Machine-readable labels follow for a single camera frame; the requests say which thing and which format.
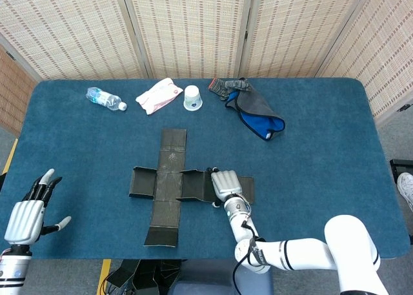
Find blue grey seat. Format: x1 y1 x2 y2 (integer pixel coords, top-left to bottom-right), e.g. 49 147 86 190
167 259 275 295

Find brown woven screen panel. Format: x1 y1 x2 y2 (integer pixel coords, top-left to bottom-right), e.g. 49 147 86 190
0 45 39 137

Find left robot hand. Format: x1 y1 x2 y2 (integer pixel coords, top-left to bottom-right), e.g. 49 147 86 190
3 168 72 246

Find white sneaker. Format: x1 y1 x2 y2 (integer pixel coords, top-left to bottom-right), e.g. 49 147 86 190
397 172 413 212

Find white pink tissue pack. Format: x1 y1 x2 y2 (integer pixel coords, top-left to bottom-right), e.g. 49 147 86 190
135 77 184 116

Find black stand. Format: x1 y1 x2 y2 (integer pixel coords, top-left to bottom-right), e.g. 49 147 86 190
389 158 413 179

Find black cardboard sheets pile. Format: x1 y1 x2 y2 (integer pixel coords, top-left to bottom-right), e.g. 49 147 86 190
105 259 188 291

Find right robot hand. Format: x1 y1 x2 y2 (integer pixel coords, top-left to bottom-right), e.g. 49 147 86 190
206 167 243 209

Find clear plastic water bottle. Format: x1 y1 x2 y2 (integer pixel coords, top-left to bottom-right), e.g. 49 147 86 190
85 86 128 112

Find blue grey cloth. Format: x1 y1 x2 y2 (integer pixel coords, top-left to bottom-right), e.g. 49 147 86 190
225 85 286 143

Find black cardboard box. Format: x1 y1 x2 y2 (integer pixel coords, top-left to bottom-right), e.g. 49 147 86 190
128 128 256 247

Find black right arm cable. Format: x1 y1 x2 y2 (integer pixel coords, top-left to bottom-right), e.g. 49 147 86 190
232 220 268 295

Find blue felt-covered table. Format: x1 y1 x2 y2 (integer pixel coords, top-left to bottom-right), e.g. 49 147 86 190
1 77 411 260

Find white floral paper cup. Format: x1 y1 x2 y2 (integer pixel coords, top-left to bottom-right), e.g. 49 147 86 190
183 85 203 112

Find beige woven folding screen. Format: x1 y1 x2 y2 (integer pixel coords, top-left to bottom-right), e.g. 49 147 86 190
0 0 413 125

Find grey striped work glove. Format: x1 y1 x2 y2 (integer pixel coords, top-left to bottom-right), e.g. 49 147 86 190
208 77 252 101

